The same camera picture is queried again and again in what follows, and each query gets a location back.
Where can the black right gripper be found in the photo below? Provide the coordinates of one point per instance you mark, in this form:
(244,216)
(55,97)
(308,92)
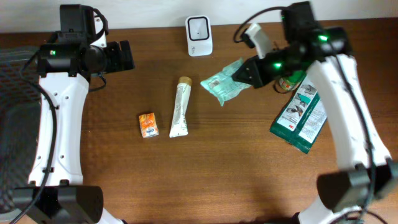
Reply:
(259,76)

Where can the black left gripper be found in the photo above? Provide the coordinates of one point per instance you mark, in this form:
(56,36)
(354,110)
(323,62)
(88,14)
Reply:
(118,61)

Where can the green lid jar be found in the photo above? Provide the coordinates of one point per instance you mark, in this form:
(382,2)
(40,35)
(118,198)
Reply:
(292,82)

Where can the green 3M wipes packet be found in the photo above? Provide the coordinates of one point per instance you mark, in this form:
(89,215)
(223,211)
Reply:
(302,119)

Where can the mint green small packet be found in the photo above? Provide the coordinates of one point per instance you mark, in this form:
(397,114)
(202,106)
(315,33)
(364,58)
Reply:
(222,86)

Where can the small orange box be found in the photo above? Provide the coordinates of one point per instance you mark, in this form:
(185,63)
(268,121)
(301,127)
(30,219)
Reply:
(148,125)

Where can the white tube with tan cap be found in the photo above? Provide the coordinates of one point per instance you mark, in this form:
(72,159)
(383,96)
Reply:
(179,123)

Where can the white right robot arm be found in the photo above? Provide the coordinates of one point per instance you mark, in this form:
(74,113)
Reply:
(366,171)

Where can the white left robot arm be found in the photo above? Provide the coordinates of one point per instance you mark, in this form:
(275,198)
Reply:
(55,191)

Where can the white barcode scanner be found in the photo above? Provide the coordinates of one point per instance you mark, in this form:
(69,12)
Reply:
(199,36)

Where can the grey plastic basket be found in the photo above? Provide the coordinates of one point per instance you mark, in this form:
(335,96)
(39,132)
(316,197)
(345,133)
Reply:
(20,114)

